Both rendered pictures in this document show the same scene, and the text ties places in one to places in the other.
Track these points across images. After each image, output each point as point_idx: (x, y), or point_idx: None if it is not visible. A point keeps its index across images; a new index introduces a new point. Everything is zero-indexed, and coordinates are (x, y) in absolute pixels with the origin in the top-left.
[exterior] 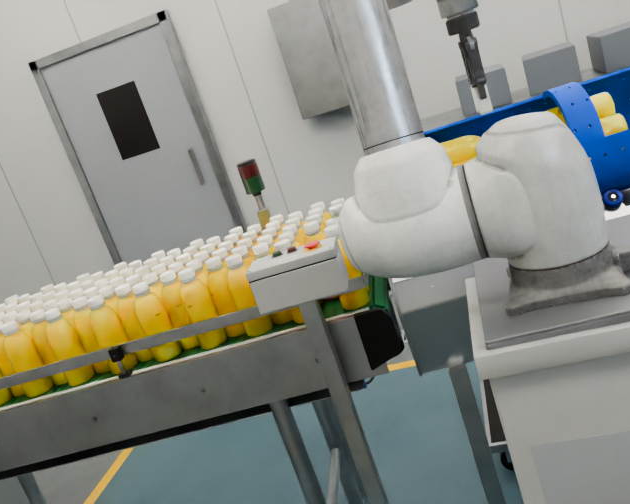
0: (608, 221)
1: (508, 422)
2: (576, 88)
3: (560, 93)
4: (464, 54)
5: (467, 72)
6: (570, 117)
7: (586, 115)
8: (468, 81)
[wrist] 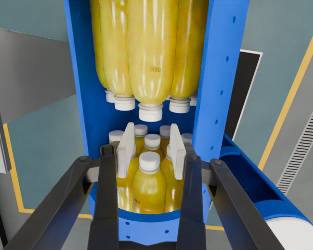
0: None
1: None
2: (119, 238)
3: (118, 223)
4: (88, 240)
5: (218, 180)
6: (89, 197)
7: (90, 208)
8: (215, 159)
